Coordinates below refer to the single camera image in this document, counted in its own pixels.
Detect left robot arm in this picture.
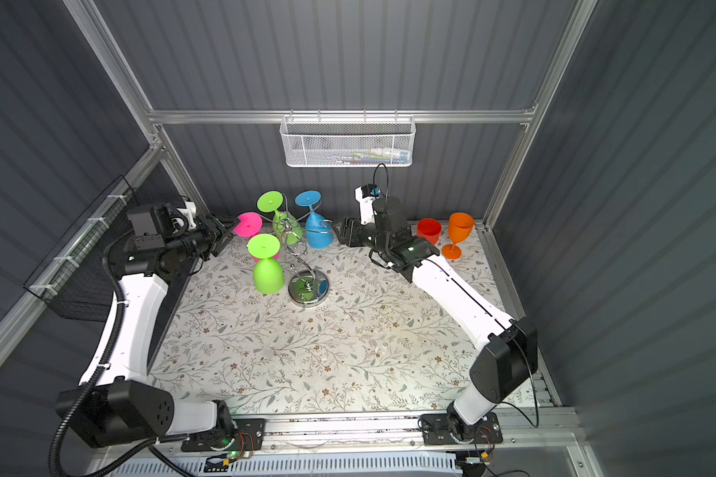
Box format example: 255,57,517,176
48,201,243,476

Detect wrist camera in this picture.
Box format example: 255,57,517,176
177,200,197,231
355,184,381,226

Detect yellow-green wine glass front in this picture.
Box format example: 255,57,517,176
248,234,284,295

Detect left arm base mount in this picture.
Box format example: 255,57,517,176
181,419,267,452

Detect blue wine glass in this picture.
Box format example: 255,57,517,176
296,190,333,250

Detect pink wine glass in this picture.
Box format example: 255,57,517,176
232,212,280,263

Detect red wine glass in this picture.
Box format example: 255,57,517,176
417,219,443,246

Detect chrome wine glass rack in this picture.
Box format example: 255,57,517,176
270,207,338,308

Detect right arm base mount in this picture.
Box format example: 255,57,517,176
417,413,503,446

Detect white wire wall basket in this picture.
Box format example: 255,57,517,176
280,116,417,168

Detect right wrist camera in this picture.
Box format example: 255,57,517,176
355,184,381,226

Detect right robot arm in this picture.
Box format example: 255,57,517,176
332,184,538,443

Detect black wire wall basket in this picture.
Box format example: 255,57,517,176
23,175,193,323

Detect orange wine glass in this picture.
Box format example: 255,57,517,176
442,213,475,260

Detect green wine glass back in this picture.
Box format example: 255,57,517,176
257,191,304,246

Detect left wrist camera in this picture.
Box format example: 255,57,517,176
177,200,197,231

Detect white perforated cable tray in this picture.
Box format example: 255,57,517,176
109,451,463,477

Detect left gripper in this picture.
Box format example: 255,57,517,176
166,213,238,264

